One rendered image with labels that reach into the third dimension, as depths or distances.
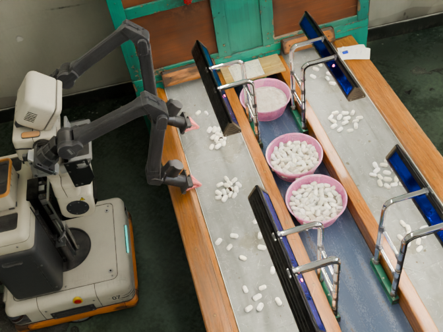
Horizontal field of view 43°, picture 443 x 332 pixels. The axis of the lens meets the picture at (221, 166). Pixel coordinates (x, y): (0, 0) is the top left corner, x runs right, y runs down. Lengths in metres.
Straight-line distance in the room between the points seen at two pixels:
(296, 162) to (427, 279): 0.78
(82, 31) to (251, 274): 2.30
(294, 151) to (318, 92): 0.43
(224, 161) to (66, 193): 0.75
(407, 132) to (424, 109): 1.26
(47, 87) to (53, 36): 1.69
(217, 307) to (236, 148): 0.85
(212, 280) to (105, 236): 1.01
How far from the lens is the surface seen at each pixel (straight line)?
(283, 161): 2.65
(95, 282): 2.99
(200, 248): 2.37
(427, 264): 2.36
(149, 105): 2.10
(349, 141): 2.73
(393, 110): 2.86
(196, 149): 2.76
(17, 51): 4.12
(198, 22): 2.95
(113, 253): 3.06
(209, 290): 2.26
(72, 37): 4.03
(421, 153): 2.68
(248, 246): 2.37
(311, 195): 2.51
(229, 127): 2.33
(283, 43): 3.12
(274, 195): 2.49
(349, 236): 2.47
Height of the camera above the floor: 2.73
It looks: 48 degrees down
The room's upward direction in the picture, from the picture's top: 11 degrees counter-clockwise
